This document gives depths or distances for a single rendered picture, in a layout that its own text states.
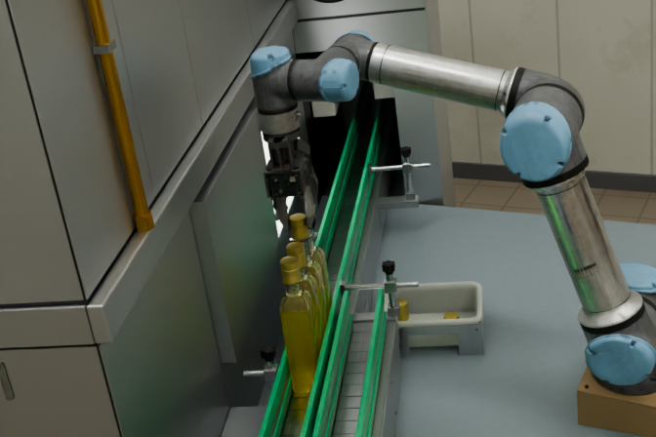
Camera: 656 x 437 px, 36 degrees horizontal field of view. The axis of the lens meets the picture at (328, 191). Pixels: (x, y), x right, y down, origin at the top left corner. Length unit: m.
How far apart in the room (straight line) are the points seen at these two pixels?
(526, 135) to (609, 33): 2.93
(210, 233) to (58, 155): 0.56
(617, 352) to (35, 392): 0.96
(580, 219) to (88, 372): 0.83
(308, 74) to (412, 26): 1.07
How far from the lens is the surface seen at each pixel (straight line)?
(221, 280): 1.87
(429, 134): 2.92
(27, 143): 1.30
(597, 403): 2.05
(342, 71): 1.76
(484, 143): 4.90
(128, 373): 1.51
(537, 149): 1.66
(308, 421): 1.79
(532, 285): 2.54
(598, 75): 4.63
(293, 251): 1.92
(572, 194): 1.71
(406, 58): 1.85
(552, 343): 2.32
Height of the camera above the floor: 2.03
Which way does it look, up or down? 24 degrees down
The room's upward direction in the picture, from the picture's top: 8 degrees counter-clockwise
